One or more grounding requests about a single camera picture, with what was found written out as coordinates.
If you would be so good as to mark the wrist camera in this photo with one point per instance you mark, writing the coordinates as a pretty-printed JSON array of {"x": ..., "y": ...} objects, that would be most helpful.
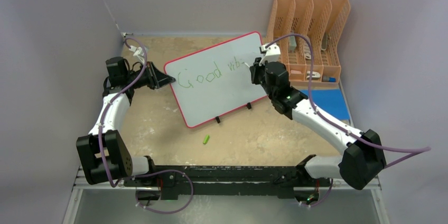
[
  {"x": 139, "y": 53},
  {"x": 270, "y": 53}
]

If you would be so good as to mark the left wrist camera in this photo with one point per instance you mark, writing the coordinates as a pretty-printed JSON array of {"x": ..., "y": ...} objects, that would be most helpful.
[{"x": 139, "y": 53}]

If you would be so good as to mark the green marker cap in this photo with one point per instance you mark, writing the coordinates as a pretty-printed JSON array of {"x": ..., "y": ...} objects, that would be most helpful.
[{"x": 206, "y": 139}]

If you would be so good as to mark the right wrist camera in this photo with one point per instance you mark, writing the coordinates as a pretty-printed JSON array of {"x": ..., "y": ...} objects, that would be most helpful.
[{"x": 270, "y": 53}]

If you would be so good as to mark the white oval tape dispenser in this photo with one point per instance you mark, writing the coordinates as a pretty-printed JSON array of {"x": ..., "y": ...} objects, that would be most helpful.
[{"x": 307, "y": 48}]

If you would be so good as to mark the white clip in tray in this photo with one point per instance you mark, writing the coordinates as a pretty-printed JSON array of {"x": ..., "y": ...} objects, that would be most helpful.
[{"x": 314, "y": 75}]

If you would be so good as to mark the orange plastic desk organizer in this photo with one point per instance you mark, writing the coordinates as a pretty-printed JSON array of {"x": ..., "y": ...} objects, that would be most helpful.
[{"x": 310, "y": 18}]

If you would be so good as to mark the blue notebook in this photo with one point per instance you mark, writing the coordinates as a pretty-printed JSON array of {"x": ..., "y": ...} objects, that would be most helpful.
[{"x": 332, "y": 101}]

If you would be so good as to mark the green staples box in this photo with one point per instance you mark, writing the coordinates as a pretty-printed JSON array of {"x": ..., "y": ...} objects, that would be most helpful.
[{"x": 292, "y": 43}]

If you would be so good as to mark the red-framed whiteboard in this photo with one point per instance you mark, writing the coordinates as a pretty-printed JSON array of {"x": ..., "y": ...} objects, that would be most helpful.
[{"x": 214, "y": 81}]

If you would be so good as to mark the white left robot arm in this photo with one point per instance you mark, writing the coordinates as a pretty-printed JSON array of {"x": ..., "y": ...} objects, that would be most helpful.
[{"x": 102, "y": 152}]

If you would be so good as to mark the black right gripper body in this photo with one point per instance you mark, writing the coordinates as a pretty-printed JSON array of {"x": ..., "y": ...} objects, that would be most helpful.
[{"x": 259, "y": 73}]

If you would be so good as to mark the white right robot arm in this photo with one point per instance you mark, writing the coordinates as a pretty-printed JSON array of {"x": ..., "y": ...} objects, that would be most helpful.
[{"x": 360, "y": 156}]

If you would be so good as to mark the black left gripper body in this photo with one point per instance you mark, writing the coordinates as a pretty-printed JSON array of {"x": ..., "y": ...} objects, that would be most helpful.
[{"x": 148, "y": 78}]

